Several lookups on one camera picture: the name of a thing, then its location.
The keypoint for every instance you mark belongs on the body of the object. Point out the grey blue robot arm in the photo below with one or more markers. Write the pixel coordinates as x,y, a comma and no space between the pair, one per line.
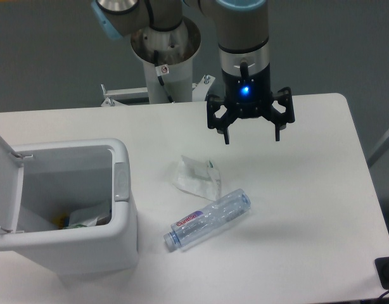
242,36

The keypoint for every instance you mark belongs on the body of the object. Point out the white furniture leg right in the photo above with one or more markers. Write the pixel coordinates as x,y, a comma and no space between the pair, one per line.
380,148

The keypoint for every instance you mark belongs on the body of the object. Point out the black device at edge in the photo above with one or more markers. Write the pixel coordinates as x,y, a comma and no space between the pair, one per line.
382,267

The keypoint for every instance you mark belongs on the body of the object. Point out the white trash can lid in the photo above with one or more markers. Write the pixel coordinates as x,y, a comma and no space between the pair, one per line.
11,184

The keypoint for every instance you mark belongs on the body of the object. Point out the clear plastic water bottle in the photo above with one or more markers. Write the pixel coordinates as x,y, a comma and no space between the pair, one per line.
202,222

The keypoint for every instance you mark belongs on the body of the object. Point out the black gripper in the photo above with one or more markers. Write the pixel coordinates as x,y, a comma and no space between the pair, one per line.
246,92

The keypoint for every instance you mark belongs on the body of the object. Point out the white plastic trash can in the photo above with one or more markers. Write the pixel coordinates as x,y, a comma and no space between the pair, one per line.
61,178

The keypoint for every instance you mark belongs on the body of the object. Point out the white metal base frame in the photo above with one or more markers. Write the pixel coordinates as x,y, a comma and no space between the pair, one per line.
140,95

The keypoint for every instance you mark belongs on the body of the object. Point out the white plastic bag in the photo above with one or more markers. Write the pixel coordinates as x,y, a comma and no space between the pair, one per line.
199,178

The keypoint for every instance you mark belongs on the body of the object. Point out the trash inside bin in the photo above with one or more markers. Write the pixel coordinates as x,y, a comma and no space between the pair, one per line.
92,216

